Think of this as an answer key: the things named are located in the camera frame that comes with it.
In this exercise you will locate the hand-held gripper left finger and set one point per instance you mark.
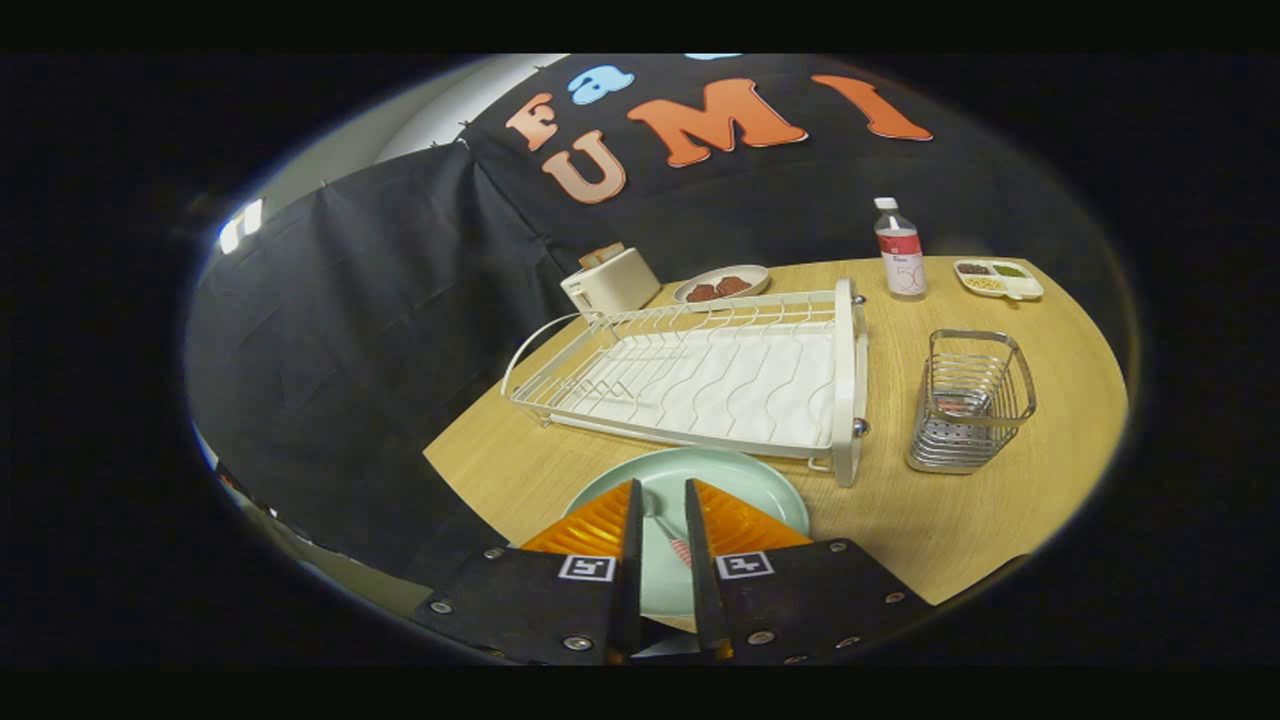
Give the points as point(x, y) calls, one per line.
point(630, 560)

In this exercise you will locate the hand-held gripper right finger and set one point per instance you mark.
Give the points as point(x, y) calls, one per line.
point(700, 570)

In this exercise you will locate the clear bottle with red label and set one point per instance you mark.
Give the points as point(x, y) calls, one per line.
point(902, 265)

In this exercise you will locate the cream toaster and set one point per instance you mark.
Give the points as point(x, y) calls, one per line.
point(612, 285)

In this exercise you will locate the white divided snack tray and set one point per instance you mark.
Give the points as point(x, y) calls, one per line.
point(998, 280)

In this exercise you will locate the light green plate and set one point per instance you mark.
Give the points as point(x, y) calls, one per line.
point(730, 475)

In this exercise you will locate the ceiling light panel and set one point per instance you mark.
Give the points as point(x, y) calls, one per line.
point(241, 226)

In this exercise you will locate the small plate with brown food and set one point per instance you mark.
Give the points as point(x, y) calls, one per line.
point(720, 285)

